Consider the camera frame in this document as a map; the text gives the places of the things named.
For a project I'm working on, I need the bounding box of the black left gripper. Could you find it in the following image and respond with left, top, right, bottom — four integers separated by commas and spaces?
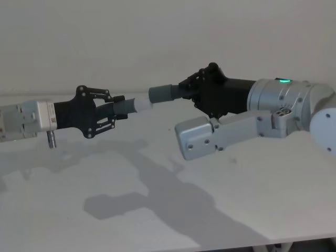
53, 85, 127, 139

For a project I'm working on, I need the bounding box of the grey and white marker pen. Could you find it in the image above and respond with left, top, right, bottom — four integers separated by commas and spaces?
113, 98, 154, 117

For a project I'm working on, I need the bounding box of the white curtain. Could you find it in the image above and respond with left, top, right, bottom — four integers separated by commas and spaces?
0, 0, 336, 98

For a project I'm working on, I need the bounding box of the white table cloth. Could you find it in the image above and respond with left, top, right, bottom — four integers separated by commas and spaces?
0, 90, 336, 252

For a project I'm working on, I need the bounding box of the grey marker cap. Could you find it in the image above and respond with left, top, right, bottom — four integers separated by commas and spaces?
148, 83, 182, 104

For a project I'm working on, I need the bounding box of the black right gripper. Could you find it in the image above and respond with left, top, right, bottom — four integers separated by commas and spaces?
178, 62, 257, 119

